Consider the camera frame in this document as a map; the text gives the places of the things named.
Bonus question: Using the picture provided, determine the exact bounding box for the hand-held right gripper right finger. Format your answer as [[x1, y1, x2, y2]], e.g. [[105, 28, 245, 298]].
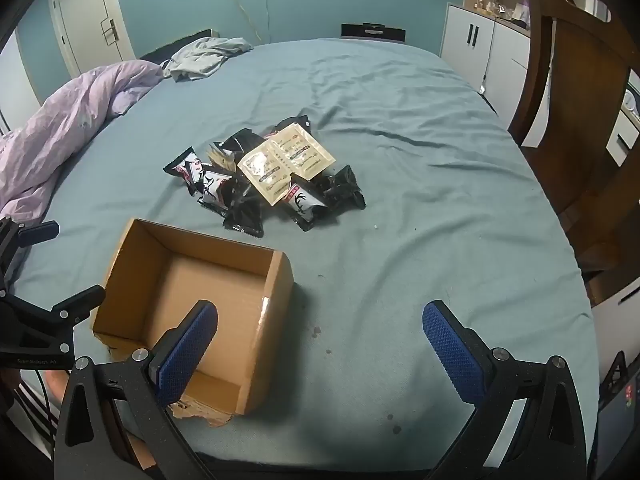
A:
[[421, 300, 588, 480]]

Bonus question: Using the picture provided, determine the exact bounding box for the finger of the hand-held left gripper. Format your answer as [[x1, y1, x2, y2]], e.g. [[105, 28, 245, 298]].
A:
[[0, 284, 107, 356], [0, 216, 60, 281]]

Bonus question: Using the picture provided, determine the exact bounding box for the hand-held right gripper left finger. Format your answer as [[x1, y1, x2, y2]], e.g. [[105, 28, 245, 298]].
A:
[[54, 300, 221, 480]]

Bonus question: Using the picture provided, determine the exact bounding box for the brown cardboard box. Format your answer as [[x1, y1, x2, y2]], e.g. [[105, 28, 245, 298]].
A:
[[90, 217, 295, 428]]

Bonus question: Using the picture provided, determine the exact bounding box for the pile of black snack packets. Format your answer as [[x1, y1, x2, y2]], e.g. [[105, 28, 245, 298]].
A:
[[164, 116, 367, 237]]

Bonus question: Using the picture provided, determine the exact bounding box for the joined beige sachet pair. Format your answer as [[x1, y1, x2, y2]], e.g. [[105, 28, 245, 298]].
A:
[[236, 124, 336, 207]]

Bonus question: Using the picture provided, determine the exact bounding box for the lilac duvet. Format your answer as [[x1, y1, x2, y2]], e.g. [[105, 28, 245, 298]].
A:
[[0, 59, 166, 221]]

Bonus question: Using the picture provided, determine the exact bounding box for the white wardrobe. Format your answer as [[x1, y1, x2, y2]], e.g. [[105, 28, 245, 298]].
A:
[[0, 27, 42, 136]]

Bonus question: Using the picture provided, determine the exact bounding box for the bed with teal sheet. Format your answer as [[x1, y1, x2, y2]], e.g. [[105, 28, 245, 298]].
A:
[[10, 37, 601, 471]]

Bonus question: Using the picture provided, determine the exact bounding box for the dark pillow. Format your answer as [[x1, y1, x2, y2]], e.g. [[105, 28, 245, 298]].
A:
[[139, 29, 216, 67]]

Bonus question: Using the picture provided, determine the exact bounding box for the white door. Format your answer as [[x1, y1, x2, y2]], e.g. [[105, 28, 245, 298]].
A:
[[47, 0, 137, 78]]

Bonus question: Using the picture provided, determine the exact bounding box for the grey crumpled garment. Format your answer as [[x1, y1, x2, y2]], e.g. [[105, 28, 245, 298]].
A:
[[162, 36, 255, 82]]

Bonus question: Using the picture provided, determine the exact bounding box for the wooden chair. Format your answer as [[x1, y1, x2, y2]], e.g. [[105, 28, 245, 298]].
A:
[[507, 0, 640, 306]]

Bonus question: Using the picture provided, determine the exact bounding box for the white drawer unit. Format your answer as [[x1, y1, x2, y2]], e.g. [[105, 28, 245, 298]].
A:
[[605, 71, 640, 167]]

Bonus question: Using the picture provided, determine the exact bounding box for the white cabinet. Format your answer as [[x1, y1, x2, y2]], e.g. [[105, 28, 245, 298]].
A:
[[439, 4, 532, 126]]

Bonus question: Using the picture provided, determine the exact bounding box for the black bag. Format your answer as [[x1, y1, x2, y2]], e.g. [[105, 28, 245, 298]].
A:
[[341, 23, 406, 42]]

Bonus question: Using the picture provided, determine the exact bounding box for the group of small bottles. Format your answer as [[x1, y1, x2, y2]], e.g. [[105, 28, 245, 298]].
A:
[[472, 0, 530, 28]]

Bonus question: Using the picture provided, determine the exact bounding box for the black cable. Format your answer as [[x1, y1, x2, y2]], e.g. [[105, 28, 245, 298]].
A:
[[12, 370, 57, 461]]

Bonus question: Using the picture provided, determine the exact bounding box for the black triangular frame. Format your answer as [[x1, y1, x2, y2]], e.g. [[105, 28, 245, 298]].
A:
[[599, 351, 629, 403]]

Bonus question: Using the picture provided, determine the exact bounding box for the yellow cable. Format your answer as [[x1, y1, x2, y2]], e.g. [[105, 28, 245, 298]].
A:
[[226, 0, 262, 43]]

